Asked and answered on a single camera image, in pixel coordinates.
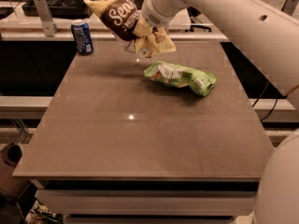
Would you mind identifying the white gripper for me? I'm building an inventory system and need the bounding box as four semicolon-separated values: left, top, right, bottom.
133;0;172;55

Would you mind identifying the brown sea salt chip bag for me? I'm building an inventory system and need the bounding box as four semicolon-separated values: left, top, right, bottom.
83;0;176;58

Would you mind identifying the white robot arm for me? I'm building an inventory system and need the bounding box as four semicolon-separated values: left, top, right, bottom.
142;0;299;224

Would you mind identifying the green chip bag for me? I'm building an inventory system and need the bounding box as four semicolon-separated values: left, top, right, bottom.
144;61;217;96

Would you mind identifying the blue pepsi can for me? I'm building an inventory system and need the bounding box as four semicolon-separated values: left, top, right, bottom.
71;20;93;55

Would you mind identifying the black office chair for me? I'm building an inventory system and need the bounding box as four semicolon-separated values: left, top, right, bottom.
187;7;212;32

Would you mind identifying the black tray on counter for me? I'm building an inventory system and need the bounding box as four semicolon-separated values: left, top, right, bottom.
21;0;107;20

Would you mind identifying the white drawer front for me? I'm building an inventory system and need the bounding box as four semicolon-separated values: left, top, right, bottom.
36;189;255;217

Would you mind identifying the brown bin at left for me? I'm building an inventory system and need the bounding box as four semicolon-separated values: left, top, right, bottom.
0;143;29;200

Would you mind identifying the left metal glass bracket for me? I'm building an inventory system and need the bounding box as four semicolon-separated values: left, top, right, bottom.
33;0;58;37

